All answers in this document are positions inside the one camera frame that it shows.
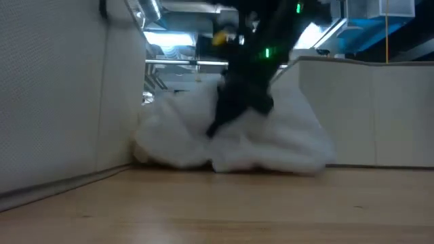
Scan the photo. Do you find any white garment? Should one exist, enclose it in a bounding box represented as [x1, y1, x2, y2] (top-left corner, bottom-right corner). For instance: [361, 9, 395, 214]
[131, 77, 337, 176]

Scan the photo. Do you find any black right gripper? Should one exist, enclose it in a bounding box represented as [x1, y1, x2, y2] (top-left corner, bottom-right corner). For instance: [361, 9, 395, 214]
[205, 64, 275, 139]

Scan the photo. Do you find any silver horizontal bar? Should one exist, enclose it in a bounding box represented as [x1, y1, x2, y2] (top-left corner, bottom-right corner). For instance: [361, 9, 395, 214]
[144, 59, 230, 67]

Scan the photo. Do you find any beige fabric storage bin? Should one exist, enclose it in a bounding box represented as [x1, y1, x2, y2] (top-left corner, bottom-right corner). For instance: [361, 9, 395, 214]
[0, 0, 147, 213]
[269, 56, 434, 169]

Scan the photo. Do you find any yellow hanging cord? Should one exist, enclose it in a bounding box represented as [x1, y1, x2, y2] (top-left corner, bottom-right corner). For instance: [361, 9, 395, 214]
[384, 0, 389, 64]

